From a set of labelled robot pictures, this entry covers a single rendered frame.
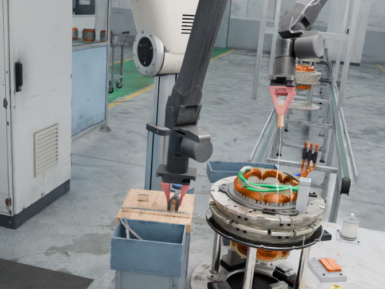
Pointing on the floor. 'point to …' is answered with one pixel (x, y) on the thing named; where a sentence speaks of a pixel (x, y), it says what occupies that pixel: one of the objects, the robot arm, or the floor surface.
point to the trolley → (113, 62)
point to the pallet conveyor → (343, 182)
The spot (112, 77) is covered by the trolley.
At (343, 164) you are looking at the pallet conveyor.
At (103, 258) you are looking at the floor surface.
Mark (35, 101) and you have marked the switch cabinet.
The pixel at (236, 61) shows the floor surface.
